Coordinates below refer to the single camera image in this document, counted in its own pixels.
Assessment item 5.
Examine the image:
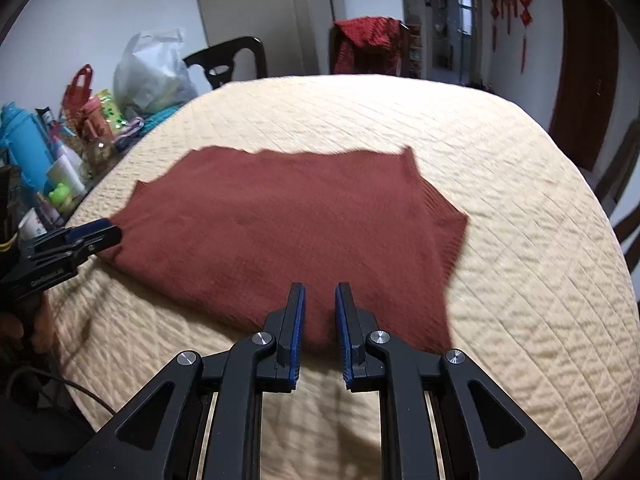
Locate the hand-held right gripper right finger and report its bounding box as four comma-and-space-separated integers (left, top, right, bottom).
334, 282, 583, 480

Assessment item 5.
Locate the teal knit mat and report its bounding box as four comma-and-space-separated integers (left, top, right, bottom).
132, 106, 179, 137

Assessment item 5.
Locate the blue water bottle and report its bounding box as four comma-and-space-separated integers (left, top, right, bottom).
0, 102, 54, 196

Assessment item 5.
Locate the open doorway with glass door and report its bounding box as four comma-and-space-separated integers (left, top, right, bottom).
420, 0, 484, 87

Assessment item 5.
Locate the green frog toy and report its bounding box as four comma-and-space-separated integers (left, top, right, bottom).
47, 182, 76, 212

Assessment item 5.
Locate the white cosmetic tube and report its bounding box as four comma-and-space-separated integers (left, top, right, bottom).
46, 155, 87, 196

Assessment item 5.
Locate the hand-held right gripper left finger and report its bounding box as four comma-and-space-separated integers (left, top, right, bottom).
70, 282, 307, 480

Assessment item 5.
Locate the red checked cloth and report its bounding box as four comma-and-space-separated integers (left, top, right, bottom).
334, 17, 404, 75

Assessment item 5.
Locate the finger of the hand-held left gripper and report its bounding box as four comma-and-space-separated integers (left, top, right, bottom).
20, 218, 123, 252
27, 241, 121, 272

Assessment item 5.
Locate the white plastic bag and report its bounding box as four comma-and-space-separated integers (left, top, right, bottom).
113, 29, 199, 120

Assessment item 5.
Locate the beige quilted blanket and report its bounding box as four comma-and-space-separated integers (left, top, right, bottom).
42, 74, 633, 480

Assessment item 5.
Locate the green patterned packet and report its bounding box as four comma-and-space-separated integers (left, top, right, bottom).
95, 89, 126, 133

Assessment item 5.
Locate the red gift bag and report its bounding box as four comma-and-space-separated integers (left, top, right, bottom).
62, 64, 96, 136

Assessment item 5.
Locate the black cable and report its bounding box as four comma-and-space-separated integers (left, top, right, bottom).
9, 364, 117, 418

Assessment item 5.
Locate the person's left hand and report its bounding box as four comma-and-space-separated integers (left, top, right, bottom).
0, 296, 57, 357

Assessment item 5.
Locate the dark wooden chair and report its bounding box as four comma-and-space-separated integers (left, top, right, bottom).
328, 19, 410, 76
592, 115, 640, 243
182, 36, 267, 92

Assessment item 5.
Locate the dark brown wooden door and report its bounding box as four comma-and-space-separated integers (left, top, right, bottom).
548, 0, 620, 172

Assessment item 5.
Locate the rust red knit sweater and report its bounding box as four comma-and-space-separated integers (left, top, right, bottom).
100, 145, 470, 356

